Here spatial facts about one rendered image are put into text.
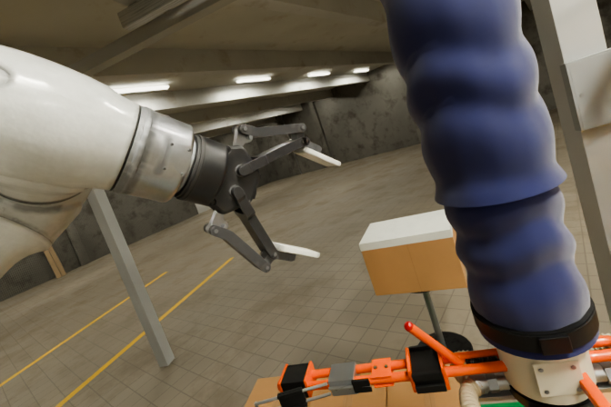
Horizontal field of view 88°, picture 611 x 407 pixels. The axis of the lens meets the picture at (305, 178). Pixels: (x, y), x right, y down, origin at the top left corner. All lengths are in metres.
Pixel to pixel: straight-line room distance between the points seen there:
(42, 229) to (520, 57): 0.73
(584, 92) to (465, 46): 1.22
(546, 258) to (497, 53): 0.38
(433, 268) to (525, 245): 1.60
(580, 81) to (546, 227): 1.16
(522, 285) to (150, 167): 0.67
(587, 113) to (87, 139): 1.78
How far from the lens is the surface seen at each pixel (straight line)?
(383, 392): 1.90
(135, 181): 0.33
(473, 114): 0.64
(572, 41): 1.87
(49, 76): 0.33
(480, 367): 0.93
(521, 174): 0.67
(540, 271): 0.75
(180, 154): 0.33
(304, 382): 1.00
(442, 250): 2.22
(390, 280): 2.36
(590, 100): 1.83
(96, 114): 0.32
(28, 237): 0.44
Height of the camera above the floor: 1.82
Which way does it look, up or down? 6 degrees down
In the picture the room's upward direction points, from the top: 19 degrees counter-clockwise
